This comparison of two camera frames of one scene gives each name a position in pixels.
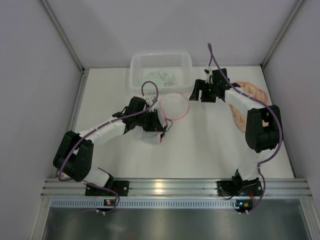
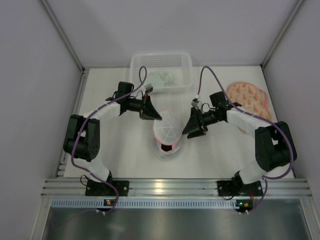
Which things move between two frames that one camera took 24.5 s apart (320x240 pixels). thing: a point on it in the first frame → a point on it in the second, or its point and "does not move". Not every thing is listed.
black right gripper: x=204 y=90 → x=199 y=122
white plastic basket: x=171 y=71 does not move
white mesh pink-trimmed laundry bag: x=173 y=106 → x=168 y=131
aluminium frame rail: x=300 y=187 does not move
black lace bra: x=162 y=134 → x=166 y=148
